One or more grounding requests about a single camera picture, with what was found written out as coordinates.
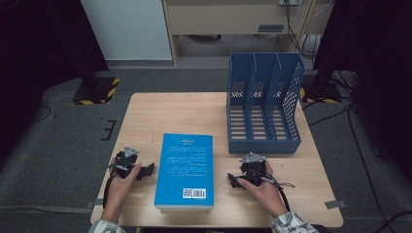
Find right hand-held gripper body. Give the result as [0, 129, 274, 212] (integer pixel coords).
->
[239, 152, 270, 187]

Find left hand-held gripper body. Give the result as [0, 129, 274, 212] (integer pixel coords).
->
[111, 146, 144, 180]

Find blue file rack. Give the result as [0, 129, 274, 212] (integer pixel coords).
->
[226, 52, 305, 154]

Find light blue book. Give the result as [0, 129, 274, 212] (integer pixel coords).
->
[154, 132, 215, 213]

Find person's left hand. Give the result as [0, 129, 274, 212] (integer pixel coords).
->
[105, 164, 143, 210]

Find person's right hand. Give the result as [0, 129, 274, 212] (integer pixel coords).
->
[237, 160, 289, 218]

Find grey tape piece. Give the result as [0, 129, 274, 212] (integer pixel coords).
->
[325, 199, 348, 210]
[86, 198, 105, 209]

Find black striped stand base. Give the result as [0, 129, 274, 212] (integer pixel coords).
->
[71, 71, 120, 106]
[299, 72, 344, 105]

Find white panel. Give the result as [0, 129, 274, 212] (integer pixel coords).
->
[80, 0, 173, 61]

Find grey rectangular label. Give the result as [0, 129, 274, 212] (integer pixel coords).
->
[257, 23, 285, 33]

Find black curtain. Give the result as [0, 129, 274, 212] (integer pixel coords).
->
[312, 0, 412, 183]
[0, 0, 110, 163]

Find beige wooden cabinet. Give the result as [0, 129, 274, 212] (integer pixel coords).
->
[161, 0, 334, 67]

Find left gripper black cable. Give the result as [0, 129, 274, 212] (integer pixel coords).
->
[102, 164, 120, 208]

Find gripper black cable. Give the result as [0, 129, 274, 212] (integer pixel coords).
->
[102, 164, 120, 208]
[256, 171, 296, 213]

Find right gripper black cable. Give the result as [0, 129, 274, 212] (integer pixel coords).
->
[256, 171, 296, 213]

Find thin black floor cable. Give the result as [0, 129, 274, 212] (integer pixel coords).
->
[30, 105, 52, 123]

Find long black floor cable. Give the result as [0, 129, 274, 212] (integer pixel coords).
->
[307, 102, 390, 227]

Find black hanging cables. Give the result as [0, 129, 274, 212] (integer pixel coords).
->
[285, 0, 325, 61]

